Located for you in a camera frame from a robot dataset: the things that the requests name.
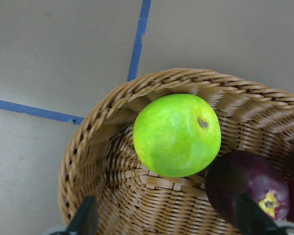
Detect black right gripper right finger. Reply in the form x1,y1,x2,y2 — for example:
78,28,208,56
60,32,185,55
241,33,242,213
235,193,282,235

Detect woven wicker basket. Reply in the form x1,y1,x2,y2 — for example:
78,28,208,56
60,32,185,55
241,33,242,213
58,68,294,235

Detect dark purple apple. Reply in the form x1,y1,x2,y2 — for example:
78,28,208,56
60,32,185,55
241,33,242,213
205,150,290,226

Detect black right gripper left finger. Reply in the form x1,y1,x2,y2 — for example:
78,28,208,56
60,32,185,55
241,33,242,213
65,196,98,235

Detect green apple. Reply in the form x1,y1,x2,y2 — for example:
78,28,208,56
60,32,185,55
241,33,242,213
133,94,221,177

